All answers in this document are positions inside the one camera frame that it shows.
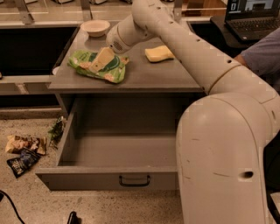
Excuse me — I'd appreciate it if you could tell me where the black laptop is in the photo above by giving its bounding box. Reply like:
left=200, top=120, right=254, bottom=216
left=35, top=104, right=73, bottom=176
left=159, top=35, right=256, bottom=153
left=224, top=0, right=280, bottom=42

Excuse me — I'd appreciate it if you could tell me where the green rice chip bag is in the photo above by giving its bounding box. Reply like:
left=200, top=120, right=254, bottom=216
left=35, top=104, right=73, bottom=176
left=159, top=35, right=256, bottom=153
left=68, top=50, right=129, bottom=83

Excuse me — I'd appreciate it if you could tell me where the tan snack bag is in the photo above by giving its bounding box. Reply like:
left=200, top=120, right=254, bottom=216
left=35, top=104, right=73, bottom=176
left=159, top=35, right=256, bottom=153
left=5, top=136, right=46, bottom=155

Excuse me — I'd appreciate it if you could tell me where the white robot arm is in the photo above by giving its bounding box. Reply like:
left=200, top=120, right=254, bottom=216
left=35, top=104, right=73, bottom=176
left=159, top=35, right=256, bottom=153
left=107, top=0, right=280, bottom=224

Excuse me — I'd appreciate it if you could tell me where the white bowl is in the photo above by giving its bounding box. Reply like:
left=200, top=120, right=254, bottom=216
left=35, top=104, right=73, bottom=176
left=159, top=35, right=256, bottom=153
left=80, top=20, right=110, bottom=38

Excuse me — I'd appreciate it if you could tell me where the dark blue snack bag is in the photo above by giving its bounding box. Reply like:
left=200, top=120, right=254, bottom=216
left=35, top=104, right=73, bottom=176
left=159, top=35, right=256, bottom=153
left=7, top=149, right=40, bottom=179

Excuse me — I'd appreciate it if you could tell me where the person in blue shirt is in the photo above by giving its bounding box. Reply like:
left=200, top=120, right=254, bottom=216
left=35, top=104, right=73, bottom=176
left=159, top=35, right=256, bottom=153
left=234, top=28, right=280, bottom=93

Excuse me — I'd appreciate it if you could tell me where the black floor cable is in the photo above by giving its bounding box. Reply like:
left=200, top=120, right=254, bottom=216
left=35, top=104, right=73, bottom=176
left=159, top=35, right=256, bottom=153
left=0, top=189, right=26, bottom=224

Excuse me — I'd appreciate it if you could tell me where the grey open top drawer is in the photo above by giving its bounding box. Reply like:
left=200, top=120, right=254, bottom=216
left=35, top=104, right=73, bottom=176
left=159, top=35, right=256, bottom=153
left=36, top=95, right=189, bottom=191

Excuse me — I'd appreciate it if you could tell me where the black drawer handle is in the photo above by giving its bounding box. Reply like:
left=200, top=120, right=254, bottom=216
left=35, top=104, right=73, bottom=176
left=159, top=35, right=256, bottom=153
left=119, top=175, right=151, bottom=187

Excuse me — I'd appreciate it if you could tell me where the dark green snack bag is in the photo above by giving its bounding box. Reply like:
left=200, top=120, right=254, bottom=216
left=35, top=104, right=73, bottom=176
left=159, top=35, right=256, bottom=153
left=48, top=116, right=67, bottom=149

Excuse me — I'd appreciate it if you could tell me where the grey cabinet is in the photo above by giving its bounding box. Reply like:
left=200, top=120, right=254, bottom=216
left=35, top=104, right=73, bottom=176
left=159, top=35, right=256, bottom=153
left=48, top=19, right=205, bottom=117

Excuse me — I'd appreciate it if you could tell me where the yellow sponge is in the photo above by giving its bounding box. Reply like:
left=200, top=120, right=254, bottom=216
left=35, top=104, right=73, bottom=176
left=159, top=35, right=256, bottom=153
left=145, top=45, right=175, bottom=63

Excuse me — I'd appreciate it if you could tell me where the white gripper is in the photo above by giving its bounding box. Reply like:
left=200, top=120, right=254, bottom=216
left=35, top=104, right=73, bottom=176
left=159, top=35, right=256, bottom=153
left=88, top=25, right=129, bottom=73

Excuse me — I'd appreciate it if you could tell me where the black object on floor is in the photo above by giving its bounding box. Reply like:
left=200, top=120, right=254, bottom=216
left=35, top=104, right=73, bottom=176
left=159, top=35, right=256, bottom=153
left=67, top=211, right=79, bottom=224

